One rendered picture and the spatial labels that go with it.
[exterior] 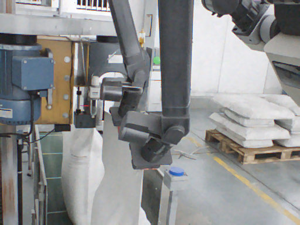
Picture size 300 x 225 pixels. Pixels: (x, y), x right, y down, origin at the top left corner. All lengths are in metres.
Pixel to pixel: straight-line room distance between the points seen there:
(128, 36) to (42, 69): 0.26
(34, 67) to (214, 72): 5.36
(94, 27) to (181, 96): 0.68
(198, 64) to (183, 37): 5.49
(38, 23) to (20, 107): 0.26
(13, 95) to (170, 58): 0.63
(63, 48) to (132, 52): 0.36
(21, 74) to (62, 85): 0.32
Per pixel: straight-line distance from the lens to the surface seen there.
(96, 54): 1.32
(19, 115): 1.13
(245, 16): 1.12
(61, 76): 1.32
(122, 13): 1.01
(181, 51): 0.60
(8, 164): 1.47
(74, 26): 1.20
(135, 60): 1.03
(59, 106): 1.34
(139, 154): 0.85
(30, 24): 1.08
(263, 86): 6.90
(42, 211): 1.65
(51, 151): 2.83
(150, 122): 0.75
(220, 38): 6.21
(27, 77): 1.04
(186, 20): 0.57
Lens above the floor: 1.44
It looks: 15 degrees down
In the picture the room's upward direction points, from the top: 5 degrees clockwise
